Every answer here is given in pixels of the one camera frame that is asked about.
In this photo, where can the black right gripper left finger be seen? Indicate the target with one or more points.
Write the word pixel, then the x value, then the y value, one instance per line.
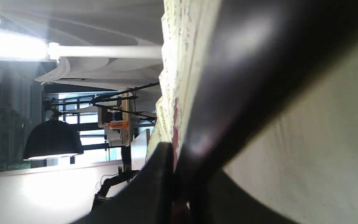
pixel 147 199

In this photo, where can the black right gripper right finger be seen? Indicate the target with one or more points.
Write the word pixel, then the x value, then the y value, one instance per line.
pixel 222 201

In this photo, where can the cream paper folding fan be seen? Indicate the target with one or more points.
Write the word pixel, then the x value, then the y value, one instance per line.
pixel 267 92

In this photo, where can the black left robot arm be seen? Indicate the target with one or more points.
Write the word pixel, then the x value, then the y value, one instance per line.
pixel 125 174

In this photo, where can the black dome pendant lamp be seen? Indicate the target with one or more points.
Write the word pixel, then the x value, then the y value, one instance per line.
pixel 52 139

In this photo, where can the white desk lamp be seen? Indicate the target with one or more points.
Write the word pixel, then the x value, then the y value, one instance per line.
pixel 57 46

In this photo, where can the background equipment rack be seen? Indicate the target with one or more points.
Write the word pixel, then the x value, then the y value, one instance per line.
pixel 106 123

